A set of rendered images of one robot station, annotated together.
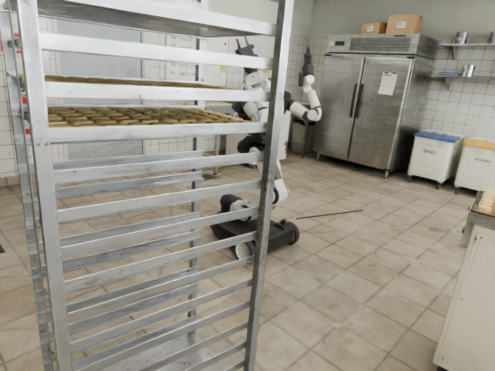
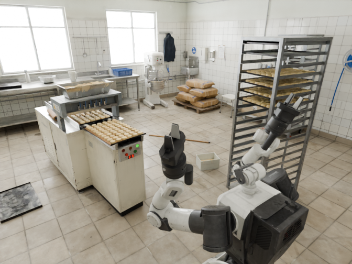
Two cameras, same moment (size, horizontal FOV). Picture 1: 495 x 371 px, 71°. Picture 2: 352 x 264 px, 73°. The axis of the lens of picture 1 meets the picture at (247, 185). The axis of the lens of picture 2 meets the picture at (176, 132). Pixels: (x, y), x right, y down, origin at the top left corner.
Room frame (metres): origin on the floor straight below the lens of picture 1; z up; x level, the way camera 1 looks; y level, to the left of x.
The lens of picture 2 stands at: (3.53, -0.24, 1.86)
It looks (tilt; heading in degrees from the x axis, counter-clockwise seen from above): 23 degrees down; 190
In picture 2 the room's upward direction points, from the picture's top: straight up
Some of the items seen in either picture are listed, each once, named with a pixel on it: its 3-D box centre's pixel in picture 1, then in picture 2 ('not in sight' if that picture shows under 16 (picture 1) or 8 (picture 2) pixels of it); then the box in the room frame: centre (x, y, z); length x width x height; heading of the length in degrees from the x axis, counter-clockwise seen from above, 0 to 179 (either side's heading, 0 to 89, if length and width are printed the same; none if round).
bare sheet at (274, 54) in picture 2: not in sight; (283, 53); (1.03, 0.32, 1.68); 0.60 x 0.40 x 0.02; 128
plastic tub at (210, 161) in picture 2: not in sight; (207, 161); (0.39, -0.35, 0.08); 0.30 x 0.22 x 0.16; 115
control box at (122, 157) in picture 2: (471, 227); (129, 151); (1.55, -1.08, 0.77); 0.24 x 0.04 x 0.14; 143
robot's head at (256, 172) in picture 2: (267, 85); (251, 176); (2.64, -0.09, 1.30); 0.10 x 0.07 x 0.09; 137
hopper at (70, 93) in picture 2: not in sight; (86, 88); (1.02, -1.77, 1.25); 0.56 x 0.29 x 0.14; 143
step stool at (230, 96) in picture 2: not in sight; (232, 105); (-2.20, 0.09, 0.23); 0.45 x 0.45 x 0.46; 38
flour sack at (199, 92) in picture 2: not in sight; (204, 91); (-2.50, -0.63, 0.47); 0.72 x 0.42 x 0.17; 142
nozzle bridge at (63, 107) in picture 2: not in sight; (89, 108); (1.02, -1.77, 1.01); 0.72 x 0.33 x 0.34; 143
